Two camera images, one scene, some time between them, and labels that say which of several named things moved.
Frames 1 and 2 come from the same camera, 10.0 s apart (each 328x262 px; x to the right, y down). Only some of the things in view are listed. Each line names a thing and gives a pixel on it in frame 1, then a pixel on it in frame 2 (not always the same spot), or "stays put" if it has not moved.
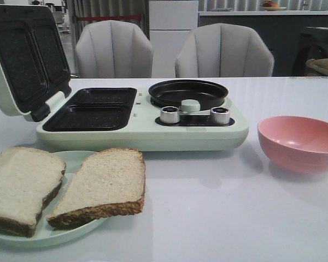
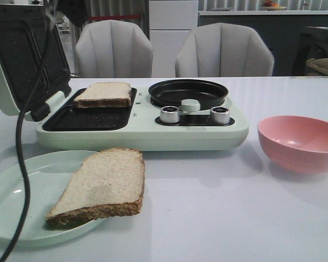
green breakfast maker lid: x=28 y=63 stays put
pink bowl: x=300 y=144 stays put
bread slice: x=21 y=179 → x=105 y=95
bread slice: x=110 y=183 stays put
